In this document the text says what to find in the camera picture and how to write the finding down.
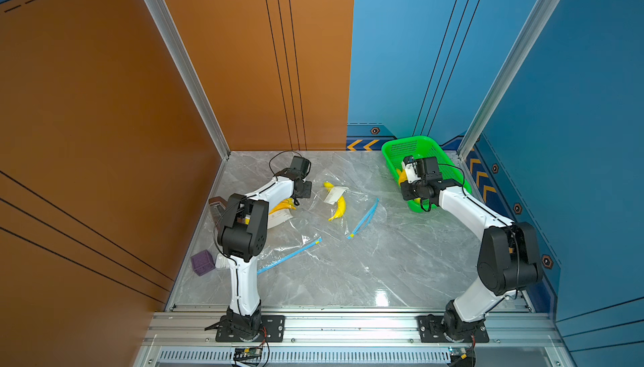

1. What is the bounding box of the white earbuds case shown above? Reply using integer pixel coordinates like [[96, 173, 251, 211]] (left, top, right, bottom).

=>
[[215, 254, 229, 270]]

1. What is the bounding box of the aluminium corner post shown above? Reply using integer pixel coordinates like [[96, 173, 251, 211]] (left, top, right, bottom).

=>
[[457, 0, 561, 161], [144, 0, 231, 162]]

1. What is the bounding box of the green circuit board left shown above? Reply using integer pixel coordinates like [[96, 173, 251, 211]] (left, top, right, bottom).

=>
[[232, 347, 263, 364]]

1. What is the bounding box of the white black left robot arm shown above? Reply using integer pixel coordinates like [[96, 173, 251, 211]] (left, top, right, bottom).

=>
[[216, 152, 312, 341]]

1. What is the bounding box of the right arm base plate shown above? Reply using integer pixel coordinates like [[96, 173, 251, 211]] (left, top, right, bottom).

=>
[[416, 314, 490, 344]]

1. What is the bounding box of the aluminium corner post right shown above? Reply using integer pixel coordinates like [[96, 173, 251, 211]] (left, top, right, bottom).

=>
[[457, 0, 561, 161]]

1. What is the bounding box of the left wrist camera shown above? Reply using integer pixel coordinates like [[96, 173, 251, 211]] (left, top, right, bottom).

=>
[[290, 155, 311, 179]]

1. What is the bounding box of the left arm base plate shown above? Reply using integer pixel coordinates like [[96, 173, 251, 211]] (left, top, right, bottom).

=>
[[216, 314, 286, 344]]

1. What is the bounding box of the green circuit board right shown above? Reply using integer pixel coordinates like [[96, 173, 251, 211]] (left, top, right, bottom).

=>
[[448, 347, 476, 367]]

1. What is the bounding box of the green plastic perforated basket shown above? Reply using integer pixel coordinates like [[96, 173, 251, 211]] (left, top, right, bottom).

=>
[[382, 136, 471, 213]]

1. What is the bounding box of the aluminium corner post left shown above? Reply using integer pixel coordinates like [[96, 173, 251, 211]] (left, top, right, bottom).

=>
[[144, 0, 231, 162]]

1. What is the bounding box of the clear zip bag with bananas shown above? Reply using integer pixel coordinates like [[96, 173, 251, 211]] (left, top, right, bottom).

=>
[[307, 179, 381, 241]]

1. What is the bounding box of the empty clear zip bag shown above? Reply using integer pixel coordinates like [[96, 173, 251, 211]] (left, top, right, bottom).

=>
[[257, 235, 323, 275]]

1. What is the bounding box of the aluminium front rail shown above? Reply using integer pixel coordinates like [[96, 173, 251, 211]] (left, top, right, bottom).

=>
[[134, 307, 574, 366]]

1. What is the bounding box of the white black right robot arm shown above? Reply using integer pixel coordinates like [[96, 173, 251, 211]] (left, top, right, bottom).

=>
[[399, 156, 543, 344]]

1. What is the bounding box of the purple small basket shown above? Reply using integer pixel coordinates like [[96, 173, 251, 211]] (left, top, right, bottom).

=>
[[191, 250, 216, 277]]

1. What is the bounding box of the green circuit board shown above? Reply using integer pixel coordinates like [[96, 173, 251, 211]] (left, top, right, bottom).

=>
[[232, 347, 263, 364], [448, 347, 476, 367]]

